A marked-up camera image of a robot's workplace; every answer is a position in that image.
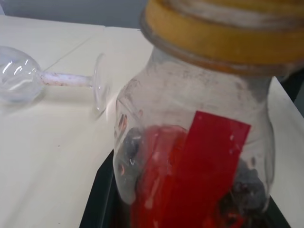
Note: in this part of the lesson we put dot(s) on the clear plastic bottle red label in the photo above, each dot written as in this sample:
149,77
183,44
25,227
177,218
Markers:
190,95

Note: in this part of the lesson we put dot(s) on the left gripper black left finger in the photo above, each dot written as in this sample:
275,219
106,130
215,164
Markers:
102,202

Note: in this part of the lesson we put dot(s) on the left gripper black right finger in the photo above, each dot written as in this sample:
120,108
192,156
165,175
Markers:
279,218

